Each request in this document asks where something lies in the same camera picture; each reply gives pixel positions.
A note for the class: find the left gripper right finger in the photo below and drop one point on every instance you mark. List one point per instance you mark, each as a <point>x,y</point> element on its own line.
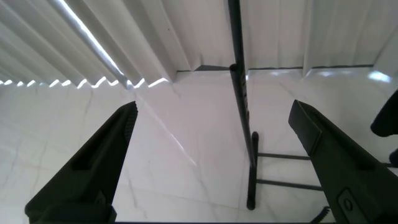
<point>357,180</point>

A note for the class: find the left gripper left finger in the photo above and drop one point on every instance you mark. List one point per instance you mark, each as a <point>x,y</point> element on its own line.
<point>81,193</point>

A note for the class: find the black garment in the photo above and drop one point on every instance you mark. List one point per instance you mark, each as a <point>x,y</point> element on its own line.
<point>388,121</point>

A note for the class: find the black clothes rack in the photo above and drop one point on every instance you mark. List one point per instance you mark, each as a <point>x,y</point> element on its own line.
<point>239,93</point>

